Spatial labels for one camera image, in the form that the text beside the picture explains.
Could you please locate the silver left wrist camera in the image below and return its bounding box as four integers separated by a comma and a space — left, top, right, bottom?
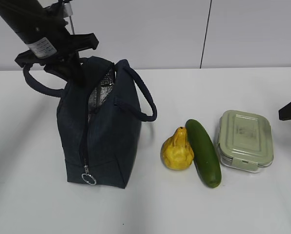
62, 1, 73, 18

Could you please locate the yellow pear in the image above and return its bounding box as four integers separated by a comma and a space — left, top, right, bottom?
161, 127, 194, 171

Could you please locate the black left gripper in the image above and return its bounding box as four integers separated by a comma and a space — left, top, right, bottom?
14, 7, 100, 86

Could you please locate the silver zipper pull ring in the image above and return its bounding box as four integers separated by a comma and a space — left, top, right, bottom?
81, 165, 97, 186

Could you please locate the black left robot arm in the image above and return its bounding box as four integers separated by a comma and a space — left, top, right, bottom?
0, 0, 99, 85

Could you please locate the dark navy lunch bag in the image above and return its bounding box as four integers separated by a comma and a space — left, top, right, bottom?
23, 56, 157, 188

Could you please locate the green lidded food container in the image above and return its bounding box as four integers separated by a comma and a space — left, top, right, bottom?
215, 110, 274, 173

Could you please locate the green cucumber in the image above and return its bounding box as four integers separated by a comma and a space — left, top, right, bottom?
185, 119, 222, 188

